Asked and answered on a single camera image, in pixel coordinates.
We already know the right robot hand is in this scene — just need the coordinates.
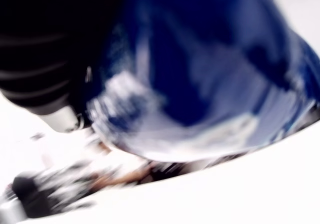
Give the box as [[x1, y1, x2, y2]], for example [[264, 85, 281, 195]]
[[0, 0, 141, 135]]

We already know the blue Oreo cookie pack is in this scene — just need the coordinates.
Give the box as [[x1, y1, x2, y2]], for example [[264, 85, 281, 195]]
[[86, 0, 320, 164]]

